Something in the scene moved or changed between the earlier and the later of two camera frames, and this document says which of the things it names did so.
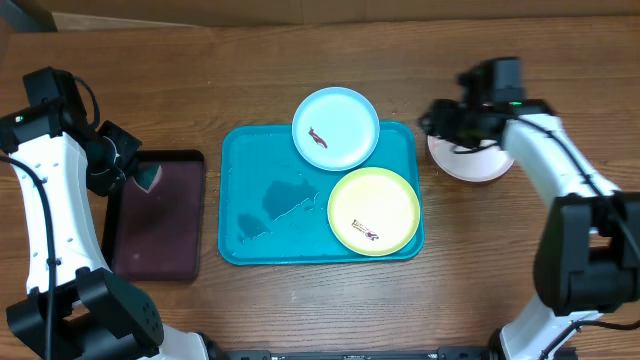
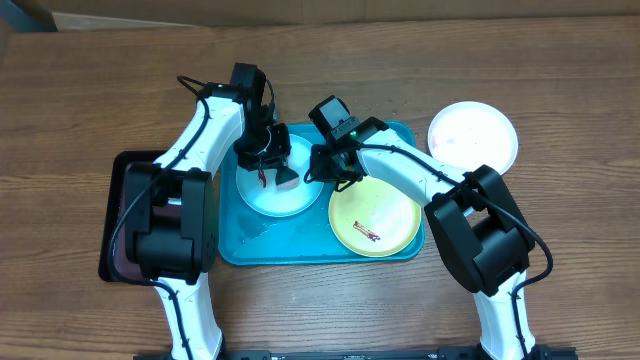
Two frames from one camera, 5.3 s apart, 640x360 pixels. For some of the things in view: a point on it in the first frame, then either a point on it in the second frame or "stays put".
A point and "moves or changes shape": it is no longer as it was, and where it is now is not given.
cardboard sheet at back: x=79 y=15 stays put
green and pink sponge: x=146 y=174 moves or changes shape
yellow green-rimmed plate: x=373 y=211 stays put
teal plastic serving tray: x=273 y=204 stays put
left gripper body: x=112 y=155 -> x=260 y=146
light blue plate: x=336 y=129 -> x=281 y=203
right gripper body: x=455 y=126 -> x=327 y=169
